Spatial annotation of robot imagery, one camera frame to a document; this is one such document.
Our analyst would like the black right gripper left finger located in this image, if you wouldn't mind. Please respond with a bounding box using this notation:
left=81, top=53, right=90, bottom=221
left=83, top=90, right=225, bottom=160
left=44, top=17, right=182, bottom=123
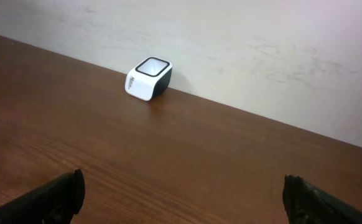
left=0, top=169, right=85, bottom=224

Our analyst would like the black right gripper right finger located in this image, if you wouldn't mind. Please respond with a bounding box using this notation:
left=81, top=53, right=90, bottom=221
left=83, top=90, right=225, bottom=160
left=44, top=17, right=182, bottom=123
left=282, top=175, right=362, bottom=224

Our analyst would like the white barcode scanner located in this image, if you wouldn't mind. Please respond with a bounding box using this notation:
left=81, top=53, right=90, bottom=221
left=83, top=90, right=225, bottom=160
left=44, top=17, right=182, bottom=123
left=124, top=57, right=172, bottom=101

